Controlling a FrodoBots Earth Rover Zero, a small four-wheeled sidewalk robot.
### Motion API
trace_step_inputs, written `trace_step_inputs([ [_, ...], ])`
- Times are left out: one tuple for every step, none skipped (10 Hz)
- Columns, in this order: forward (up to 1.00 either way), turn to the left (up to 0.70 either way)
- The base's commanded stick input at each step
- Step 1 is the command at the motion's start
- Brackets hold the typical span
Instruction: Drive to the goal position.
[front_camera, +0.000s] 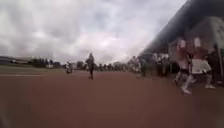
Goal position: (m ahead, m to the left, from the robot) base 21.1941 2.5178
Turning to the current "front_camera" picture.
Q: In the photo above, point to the row of trees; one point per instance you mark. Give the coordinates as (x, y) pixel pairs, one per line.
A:
(100, 66)

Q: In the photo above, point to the person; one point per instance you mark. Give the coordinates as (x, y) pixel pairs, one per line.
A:
(68, 67)
(182, 60)
(90, 65)
(199, 63)

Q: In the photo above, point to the reddish brown paved ground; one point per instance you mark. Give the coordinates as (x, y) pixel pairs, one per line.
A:
(100, 103)

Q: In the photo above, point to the group of people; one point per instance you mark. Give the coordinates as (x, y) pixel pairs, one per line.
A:
(156, 65)

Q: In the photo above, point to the grey strip of ground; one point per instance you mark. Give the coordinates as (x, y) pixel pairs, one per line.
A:
(23, 70)

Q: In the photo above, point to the large dark building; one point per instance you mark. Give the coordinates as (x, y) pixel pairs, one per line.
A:
(196, 23)

